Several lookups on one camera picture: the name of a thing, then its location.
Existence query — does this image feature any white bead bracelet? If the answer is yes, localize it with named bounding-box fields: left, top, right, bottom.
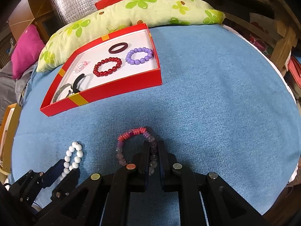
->
left=61, top=141, right=84, bottom=182

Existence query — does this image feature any pink and clear bead bracelet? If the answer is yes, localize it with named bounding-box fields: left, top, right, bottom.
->
left=116, top=127, right=158, bottom=176

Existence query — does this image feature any silver insulation mat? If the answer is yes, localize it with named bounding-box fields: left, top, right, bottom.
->
left=48, top=0, right=176, bottom=26

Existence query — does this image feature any green floral pillow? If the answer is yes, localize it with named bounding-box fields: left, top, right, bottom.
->
left=36, top=0, right=226, bottom=73

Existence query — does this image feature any wooden bench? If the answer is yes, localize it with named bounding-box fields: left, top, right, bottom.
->
left=183, top=0, right=301, bottom=64

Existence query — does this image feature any red bead bracelet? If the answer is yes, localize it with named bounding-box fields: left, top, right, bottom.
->
left=93, top=57, right=123, bottom=77

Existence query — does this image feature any grey-teal bangle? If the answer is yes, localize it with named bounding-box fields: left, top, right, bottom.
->
left=52, top=83, right=72, bottom=104

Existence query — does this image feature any white round table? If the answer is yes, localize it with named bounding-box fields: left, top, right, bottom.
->
left=221, top=24, right=301, bottom=106

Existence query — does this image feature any clear pale pink bracelet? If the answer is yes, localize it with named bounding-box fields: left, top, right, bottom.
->
left=73, top=61, right=90, bottom=74

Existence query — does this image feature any purple bead bracelet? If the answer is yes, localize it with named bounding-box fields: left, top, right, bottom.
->
left=126, top=47, right=154, bottom=65

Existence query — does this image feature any brown wooden cabinet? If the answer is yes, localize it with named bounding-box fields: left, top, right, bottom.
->
left=7, top=0, right=57, bottom=40

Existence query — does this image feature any red shallow gift box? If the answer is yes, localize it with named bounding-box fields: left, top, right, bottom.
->
left=40, top=23, right=163, bottom=117

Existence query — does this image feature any orange box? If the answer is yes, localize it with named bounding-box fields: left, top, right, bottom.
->
left=0, top=104, right=23, bottom=177

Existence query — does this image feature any maroon bangle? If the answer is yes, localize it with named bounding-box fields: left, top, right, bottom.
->
left=108, top=42, right=129, bottom=54

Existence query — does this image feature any grey cloth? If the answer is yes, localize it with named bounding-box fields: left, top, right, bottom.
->
left=0, top=61, right=36, bottom=106

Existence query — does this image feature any blue blanket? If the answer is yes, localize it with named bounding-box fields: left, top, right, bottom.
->
left=11, top=24, right=301, bottom=226

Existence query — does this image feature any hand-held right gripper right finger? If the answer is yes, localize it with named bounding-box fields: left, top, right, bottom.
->
left=158, top=140, right=271, bottom=226

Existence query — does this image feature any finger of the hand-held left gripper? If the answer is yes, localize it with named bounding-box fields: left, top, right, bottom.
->
left=50, top=169, right=81, bottom=202
left=9, top=159, right=66, bottom=202

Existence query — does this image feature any black bangle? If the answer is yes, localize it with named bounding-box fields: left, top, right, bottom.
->
left=72, top=73, right=93, bottom=93

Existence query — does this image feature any pink pillow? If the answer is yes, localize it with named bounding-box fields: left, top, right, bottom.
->
left=11, top=25, right=45, bottom=80

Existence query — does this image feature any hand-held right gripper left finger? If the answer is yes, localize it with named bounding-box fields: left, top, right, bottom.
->
left=35, top=142, right=151, bottom=226

